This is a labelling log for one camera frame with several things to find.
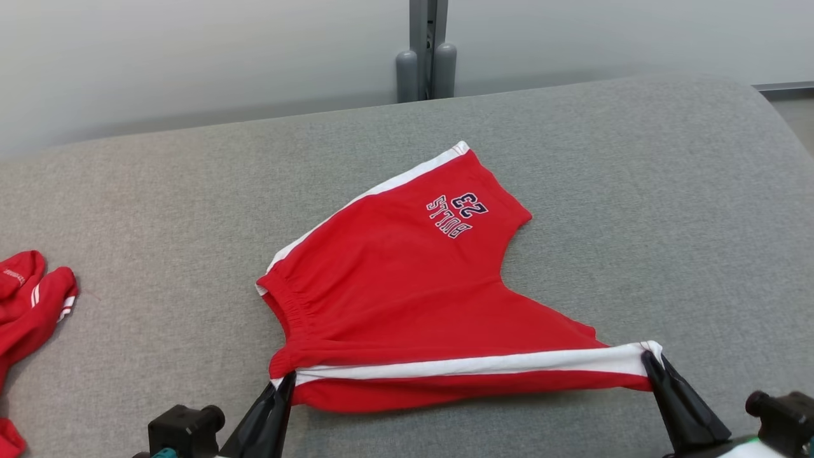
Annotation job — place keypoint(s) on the grey cylinder post foot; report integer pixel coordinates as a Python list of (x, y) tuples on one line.
[(445, 70), (406, 76)]

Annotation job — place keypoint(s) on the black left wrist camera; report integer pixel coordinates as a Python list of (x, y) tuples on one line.
[(184, 429)]

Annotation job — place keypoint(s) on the grey skirting strip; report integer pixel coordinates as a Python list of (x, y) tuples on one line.
[(788, 88)]

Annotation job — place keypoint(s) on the red shorts with white stripes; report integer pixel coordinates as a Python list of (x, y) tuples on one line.
[(394, 286)]

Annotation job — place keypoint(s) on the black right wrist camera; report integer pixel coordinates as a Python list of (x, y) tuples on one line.
[(788, 416)]

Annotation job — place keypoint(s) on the teal left camera connector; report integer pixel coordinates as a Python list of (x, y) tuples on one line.
[(164, 453)]

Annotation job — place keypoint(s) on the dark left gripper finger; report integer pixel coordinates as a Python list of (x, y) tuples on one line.
[(280, 420), (251, 432)]

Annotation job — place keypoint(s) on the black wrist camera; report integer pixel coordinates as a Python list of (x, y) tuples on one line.
[(788, 416), (184, 429)]

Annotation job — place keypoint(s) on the red and white basketball jersey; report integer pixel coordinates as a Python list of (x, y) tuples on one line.
[(25, 318)]

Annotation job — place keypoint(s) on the grey metal post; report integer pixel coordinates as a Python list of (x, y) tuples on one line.
[(420, 25)]

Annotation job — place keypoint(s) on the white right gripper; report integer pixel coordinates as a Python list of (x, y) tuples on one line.
[(731, 448)]

